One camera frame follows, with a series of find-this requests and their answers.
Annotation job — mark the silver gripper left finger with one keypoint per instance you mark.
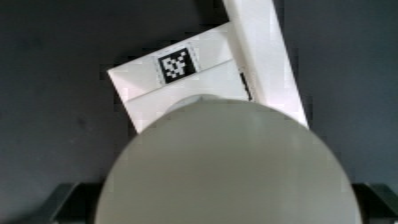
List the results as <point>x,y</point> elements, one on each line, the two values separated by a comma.
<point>69,205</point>

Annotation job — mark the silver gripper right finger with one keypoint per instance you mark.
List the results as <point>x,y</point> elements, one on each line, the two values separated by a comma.
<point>377,199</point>

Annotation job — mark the white lamp bulb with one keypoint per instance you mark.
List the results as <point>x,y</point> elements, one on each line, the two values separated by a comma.
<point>226,165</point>

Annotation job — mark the white lamp base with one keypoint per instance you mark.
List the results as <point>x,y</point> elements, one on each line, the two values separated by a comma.
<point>185,71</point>

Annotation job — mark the white U-shaped frame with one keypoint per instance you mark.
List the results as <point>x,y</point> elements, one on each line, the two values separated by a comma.
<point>266,65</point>

